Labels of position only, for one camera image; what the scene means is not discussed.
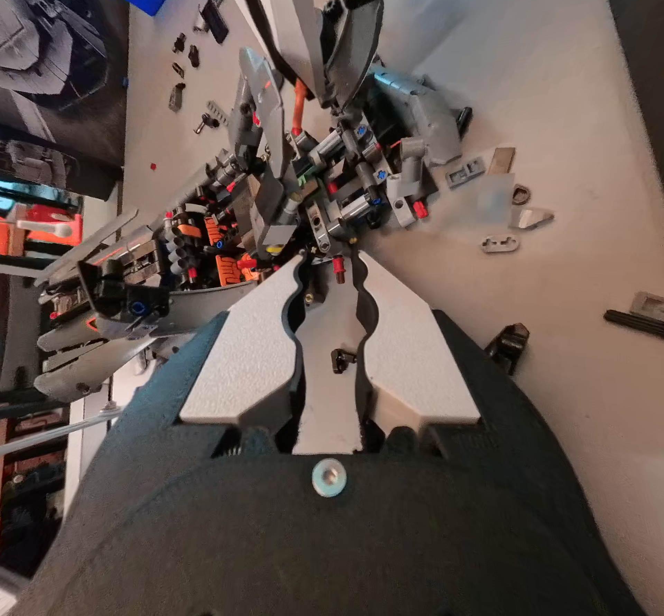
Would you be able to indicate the dark grey lego wedge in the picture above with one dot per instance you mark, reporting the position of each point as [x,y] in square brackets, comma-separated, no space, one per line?
[531,219]

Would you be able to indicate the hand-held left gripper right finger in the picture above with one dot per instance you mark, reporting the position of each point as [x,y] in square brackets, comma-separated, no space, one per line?
[420,367]

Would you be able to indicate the black curved lego piece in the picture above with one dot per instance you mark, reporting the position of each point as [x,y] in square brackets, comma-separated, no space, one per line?
[508,346]

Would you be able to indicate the orange plastic crate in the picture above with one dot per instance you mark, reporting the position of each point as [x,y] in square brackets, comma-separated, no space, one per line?
[52,250]

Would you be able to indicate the black lego plate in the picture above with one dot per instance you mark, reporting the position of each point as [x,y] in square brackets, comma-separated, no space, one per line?
[215,21]

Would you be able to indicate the black lego set box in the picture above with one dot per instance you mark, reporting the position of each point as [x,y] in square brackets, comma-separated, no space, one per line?
[52,29]

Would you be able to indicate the dark grey lego connector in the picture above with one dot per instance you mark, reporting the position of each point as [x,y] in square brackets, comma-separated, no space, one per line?
[177,97]

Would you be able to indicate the small black lego connector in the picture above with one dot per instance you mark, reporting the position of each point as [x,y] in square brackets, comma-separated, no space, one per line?
[342,360]

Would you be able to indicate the grey lego gear rack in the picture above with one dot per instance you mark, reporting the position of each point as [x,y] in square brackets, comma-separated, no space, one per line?
[218,113]

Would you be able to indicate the grey oval lego liftarm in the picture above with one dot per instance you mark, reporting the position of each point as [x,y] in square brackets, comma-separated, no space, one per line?
[500,244]

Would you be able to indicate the dark flat lego tile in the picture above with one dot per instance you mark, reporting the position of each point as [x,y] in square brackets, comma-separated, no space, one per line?
[502,161]

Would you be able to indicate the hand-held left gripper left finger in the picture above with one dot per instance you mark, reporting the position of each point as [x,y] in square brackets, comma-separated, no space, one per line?
[238,367]

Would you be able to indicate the grey lego car model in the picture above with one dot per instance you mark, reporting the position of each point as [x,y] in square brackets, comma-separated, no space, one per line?
[269,123]

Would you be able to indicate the dark grey lego frame plate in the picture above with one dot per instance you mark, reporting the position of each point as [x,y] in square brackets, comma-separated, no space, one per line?
[466,172]

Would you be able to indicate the black lego axle pin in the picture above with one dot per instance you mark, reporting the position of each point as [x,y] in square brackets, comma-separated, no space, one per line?
[206,123]

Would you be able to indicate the dark blurred lego piece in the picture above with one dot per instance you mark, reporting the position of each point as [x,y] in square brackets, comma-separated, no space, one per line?
[635,317]

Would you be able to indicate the orange lego axle piece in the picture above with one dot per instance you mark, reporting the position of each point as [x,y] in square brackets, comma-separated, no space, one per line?
[298,107]

